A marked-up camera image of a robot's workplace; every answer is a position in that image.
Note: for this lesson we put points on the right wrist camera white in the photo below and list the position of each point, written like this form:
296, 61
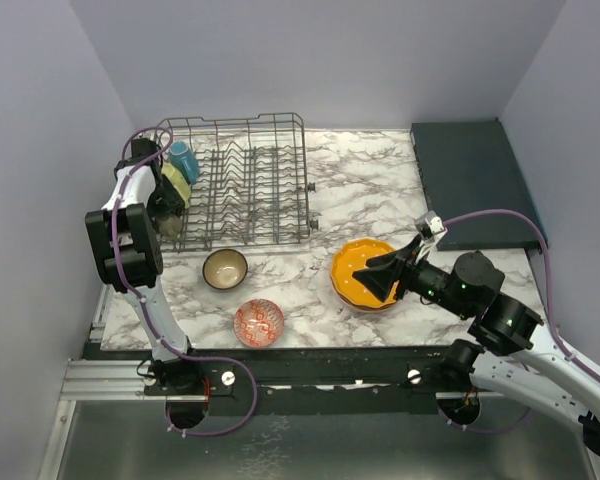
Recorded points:
431, 229

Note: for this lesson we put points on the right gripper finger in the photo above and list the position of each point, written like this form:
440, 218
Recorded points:
408, 254
379, 281

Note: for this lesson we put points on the red patterned bowl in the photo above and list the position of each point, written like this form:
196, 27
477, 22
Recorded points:
258, 323

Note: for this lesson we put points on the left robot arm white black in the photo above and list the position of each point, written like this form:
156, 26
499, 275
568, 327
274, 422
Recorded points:
127, 253

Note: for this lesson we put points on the orange polka dot plate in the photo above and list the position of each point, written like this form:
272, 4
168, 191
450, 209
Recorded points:
352, 257

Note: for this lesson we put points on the dark blue flat box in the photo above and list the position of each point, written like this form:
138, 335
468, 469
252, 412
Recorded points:
467, 167

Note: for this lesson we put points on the grey wire dish rack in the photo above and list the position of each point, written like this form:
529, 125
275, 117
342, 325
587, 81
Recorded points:
253, 188

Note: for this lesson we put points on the blue floral mug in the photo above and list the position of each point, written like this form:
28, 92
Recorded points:
184, 160

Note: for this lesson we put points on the small grey cup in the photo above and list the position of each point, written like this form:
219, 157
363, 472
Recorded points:
170, 225

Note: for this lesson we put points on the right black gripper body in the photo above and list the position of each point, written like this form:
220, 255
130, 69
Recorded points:
421, 277

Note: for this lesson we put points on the dark brown cream bowl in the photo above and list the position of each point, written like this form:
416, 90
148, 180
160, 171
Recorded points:
225, 269

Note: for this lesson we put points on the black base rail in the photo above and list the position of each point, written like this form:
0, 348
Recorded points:
315, 381

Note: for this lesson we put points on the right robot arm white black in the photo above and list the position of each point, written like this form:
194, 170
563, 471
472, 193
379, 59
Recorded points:
513, 351

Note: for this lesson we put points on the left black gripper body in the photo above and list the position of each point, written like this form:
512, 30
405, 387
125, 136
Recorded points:
162, 201

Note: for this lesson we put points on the yellow green mug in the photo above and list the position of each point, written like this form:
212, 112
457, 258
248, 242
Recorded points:
179, 183

